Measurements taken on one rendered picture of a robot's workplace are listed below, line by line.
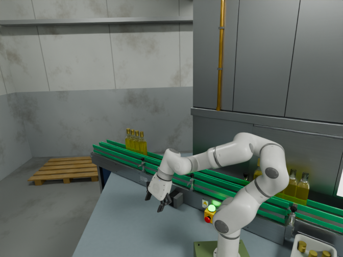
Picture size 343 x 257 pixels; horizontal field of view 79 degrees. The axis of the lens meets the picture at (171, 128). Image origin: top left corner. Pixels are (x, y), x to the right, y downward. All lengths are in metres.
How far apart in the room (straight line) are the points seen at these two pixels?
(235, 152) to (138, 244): 0.83
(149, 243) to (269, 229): 0.68
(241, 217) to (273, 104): 0.79
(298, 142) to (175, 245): 0.92
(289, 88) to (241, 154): 0.70
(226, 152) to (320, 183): 0.81
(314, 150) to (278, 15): 0.78
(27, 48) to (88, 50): 1.03
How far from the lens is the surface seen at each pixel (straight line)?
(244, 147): 0.79
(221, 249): 1.11
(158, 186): 1.01
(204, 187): 1.47
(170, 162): 0.93
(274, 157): 0.80
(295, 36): 1.40
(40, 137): 4.82
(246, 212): 0.85
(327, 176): 1.49
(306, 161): 1.46
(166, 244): 1.35
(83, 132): 4.44
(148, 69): 3.98
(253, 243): 1.41
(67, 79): 4.33
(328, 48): 1.38
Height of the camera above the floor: 1.73
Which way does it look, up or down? 17 degrees down
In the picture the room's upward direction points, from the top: 2 degrees counter-clockwise
